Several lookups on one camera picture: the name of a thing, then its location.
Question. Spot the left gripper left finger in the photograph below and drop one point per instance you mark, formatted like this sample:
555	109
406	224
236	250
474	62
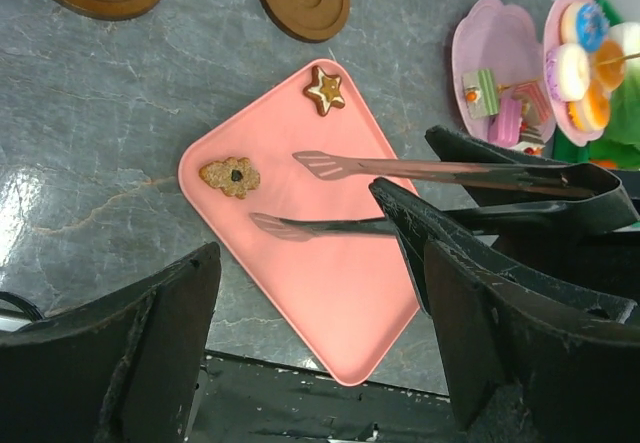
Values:
122	368

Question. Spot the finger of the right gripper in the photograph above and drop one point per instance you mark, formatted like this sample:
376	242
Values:
528	194
416	223

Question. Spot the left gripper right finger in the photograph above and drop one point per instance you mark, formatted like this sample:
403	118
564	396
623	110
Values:
578	374

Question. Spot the small orange glazed donut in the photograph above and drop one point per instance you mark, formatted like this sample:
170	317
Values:
592	112

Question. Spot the metal serving tongs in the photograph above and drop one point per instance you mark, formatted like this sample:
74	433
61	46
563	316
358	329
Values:
400	168

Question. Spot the large orange glazed donut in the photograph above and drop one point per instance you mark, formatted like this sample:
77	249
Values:
608	68

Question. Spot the green layered cake slice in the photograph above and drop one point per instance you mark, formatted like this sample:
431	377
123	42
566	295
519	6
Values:
481	93

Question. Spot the blue glazed donut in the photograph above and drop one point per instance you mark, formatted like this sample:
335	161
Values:
584	23

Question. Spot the flower shaped cookie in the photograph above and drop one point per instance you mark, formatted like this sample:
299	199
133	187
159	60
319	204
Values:
234	177

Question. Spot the green plastic crate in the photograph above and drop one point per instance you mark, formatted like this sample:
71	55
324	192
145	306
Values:
605	151

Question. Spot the green bok choy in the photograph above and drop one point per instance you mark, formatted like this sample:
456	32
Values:
623	126

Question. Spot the chocolate cake slice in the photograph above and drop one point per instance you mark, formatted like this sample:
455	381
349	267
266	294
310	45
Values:
530	141

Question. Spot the pink serving tray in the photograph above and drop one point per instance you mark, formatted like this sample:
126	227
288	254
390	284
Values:
348	297

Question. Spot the pink layered cake slice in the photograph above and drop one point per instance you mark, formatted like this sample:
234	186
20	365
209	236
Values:
504	131

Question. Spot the star shaped cookie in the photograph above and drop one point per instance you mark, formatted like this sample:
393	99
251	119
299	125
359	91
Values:
324	91

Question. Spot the pink three tier stand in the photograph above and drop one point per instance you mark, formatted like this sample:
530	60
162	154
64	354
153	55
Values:
503	38

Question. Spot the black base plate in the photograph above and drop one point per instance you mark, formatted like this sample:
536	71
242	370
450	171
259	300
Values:
247	400

